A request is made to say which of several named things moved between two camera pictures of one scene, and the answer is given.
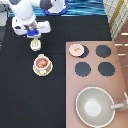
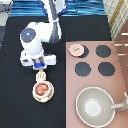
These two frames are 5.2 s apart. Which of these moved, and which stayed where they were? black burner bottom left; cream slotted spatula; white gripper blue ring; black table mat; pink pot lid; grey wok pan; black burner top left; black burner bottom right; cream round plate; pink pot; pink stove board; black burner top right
Moved: pink pot; cream round plate; white gripper blue ring; cream slotted spatula
Stayed: pink pot lid; pink stove board; grey wok pan; black burner top left; black table mat; black burner top right; black burner bottom left; black burner bottom right
